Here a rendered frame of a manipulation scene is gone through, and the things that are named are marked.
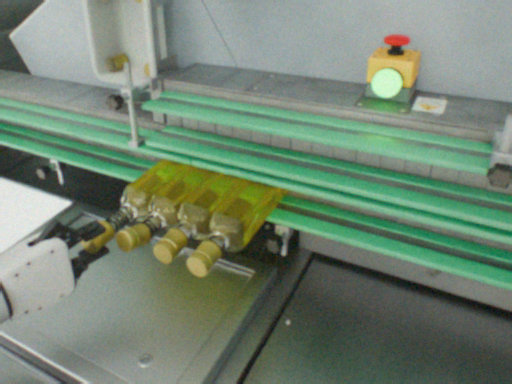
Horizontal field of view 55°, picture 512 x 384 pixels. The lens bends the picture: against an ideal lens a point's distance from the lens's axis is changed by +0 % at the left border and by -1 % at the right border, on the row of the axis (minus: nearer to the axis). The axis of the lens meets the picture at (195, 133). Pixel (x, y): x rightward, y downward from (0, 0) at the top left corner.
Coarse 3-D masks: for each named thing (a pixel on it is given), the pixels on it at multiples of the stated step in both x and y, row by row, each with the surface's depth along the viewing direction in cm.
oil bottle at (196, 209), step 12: (216, 180) 84; (228, 180) 84; (240, 180) 84; (204, 192) 81; (216, 192) 81; (228, 192) 81; (180, 204) 79; (192, 204) 78; (204, 204) 78; (216, 204) 78; (180, 216) 77; (192, 216) 76; (204, 216) 76; (204, 228) 76
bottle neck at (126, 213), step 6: (126, 204) 82; (120, 210) 80; (126, 210) 80; (132, 210) 81; (114, 216) 79; (120, 216) 79; (126, 216) 80; (132, 216) 81; (108, 222) 79; (114, 222) 78; (120, 222) 78; (126, 222) 80; (114, 228) 80; (120, 228) 79
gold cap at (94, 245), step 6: (102, 222) 77; (108, 228) 76; (102, 234) 75; (108, 234) 76; (114, 234) 77; (90, 240) 74; (96, 240) 74; (102, 240) 75; (108, 240) 76; (84, 246) 75; (90, 246) 74; (96, 246) 74; (102, 246) 76; (90, 252) 75; (96, 252) 74
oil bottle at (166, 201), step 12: (192, 168) 89; (180, 180) 85; (192, 180) 85; (204, 180) 85; (156, 192) 82; (168, 192) 82; (180, 192) 81; (192, 192) 82; (156, 204) 79; (168, 204) 79; (168, 216) 78; (168, 228) 79
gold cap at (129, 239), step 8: (144, 224) 76; (120, 232) 73; (128, 232) 73; (136, 232) 73; (144, 232) 75; (120, 240) 73; (128, 240) 72; (136, 240) 73; (144, 240) 74; (120, 248) 73; (128, 248) 73; (136, 248) 74
